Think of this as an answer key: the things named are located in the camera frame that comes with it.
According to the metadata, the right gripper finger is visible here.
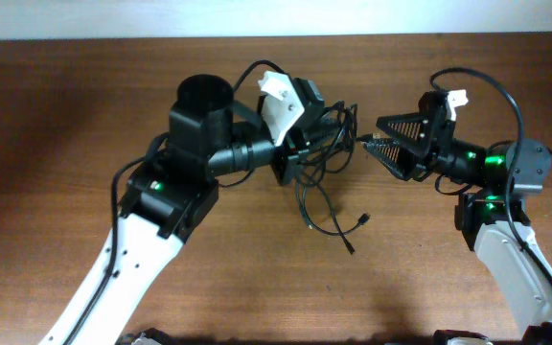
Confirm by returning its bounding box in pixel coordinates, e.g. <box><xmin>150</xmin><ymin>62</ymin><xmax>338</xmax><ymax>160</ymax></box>
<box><xmin>376</xmin><ymin>111</ymin><xmax>432</xmax><ymax>156</ymax></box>
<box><xmin>363</xmin><ymin>138</ymin><xmax>425</xmax><ymax>181</ymax></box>

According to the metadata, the black cable bundle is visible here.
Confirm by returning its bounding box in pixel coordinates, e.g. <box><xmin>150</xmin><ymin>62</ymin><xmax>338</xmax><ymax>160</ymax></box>
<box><xmin>292</xmin><ymin>99</ymin><xmax>373</xmax><ymax>256</ymax></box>

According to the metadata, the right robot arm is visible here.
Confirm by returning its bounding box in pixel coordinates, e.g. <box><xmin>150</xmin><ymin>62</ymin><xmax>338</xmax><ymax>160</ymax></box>
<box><xmin>360</xmin><ymin>89</ymin><xmax>552</xmax><ymax>344</ymax></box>

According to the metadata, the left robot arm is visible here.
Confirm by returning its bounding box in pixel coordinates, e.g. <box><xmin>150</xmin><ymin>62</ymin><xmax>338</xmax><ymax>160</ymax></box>
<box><xmin>44</xmin><ymin>71</ymin><xmax>350</xmax><ymax>344</ymax></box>

